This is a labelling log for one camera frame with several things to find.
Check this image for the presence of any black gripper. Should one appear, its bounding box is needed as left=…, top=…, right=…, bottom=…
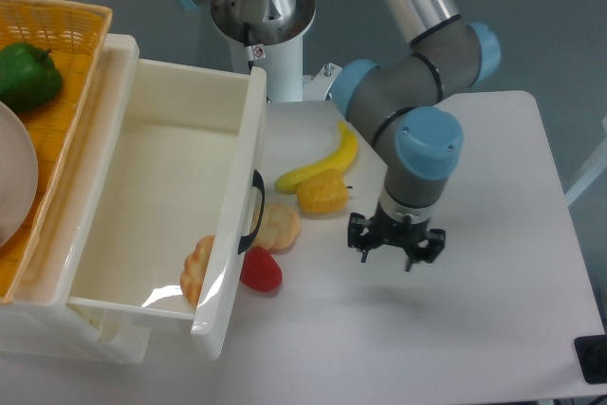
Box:
left=347, top=212, right=446, bottom=272

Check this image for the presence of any white drawer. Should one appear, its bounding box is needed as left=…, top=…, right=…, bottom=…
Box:
left=68, top=60, right=267, bottom=359

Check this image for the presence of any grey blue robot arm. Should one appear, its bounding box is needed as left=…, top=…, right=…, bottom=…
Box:
left=176, top=0, right=501, bottom=265

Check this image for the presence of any white drawer cabinet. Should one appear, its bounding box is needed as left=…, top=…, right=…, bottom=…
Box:
left=1, top=34, right=150, bottom=363

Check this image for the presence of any yellow bell pepper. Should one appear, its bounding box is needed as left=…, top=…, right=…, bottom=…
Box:
left=296, top=169, right=349, bottom=214

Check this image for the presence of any yellow banana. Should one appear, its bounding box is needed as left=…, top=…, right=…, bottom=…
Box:
left=274, top=121, right=359, bottom=194

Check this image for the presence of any beige bread roll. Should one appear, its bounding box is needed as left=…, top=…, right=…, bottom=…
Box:
left=252, top=203, right=301, bottom=250

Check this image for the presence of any red bell pepper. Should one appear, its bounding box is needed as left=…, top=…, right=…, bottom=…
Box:
left=240, top=247, right=283, bottom=292

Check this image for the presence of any orange croissant bread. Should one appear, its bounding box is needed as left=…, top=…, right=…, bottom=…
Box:
left=179, top=234, right=215, bottom=305

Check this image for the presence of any black device at edge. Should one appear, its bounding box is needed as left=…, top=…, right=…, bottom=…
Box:
left=574, top=335, right=607, bottom=384

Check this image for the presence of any beige round plate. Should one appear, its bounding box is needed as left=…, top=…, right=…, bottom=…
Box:
left=1, top=103, right=38, bottom=246

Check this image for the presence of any orange wicker basket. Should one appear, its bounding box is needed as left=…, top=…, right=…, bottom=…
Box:
left=1, top=0, right=113, bottom=304

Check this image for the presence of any green bell pepper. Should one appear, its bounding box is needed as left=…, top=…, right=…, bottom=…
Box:
left=1, top=43, right=64, bottom=114

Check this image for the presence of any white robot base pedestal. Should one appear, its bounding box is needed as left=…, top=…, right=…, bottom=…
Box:
left=211, top=0, right=341, bottom=102

